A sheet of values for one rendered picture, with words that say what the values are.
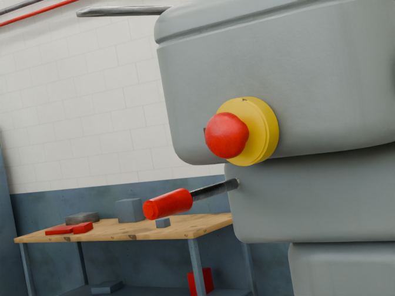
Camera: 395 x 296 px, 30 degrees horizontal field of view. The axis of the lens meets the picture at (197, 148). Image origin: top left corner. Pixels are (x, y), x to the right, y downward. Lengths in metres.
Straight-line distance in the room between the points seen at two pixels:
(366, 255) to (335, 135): 0.19
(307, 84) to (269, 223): 0.21
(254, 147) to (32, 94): 7.31
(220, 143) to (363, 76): 0.13
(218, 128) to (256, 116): 0.04
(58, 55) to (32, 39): 0.43
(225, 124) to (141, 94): 6.17
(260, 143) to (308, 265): 0.22
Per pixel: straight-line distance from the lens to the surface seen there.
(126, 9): 0.73
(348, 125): 0.62
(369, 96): 0.62
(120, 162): 7.08
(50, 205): 7.95
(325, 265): 0.80
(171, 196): 0.71
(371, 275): 0.78
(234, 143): 0.62
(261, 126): 0.63
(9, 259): 8.25
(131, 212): 6.63
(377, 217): 0.72
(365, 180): 0.72
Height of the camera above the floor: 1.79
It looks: 3 degrees down
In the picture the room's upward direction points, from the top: 10 degrees counter-clockwise
